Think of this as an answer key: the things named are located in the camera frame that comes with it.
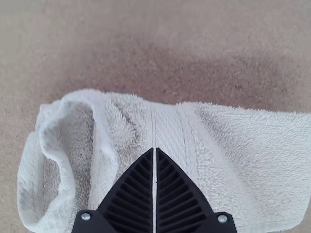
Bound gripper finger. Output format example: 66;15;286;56
155;147;238;233
72;147;155;233

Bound pale towel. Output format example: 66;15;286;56
16;88;311;233

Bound cork mat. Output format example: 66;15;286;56
0;0;311;233

